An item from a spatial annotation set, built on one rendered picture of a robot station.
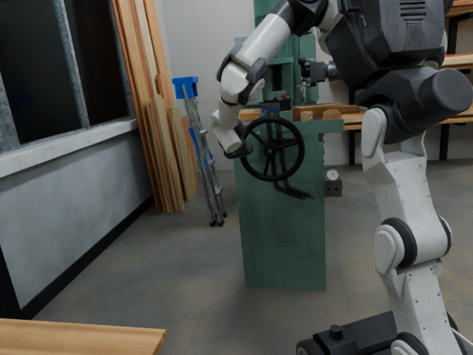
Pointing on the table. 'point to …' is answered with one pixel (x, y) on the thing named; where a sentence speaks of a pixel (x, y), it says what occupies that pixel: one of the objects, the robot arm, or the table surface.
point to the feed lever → (304, 67)
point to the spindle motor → (286, 58)
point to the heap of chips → (331, 115)
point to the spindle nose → (276, 77)
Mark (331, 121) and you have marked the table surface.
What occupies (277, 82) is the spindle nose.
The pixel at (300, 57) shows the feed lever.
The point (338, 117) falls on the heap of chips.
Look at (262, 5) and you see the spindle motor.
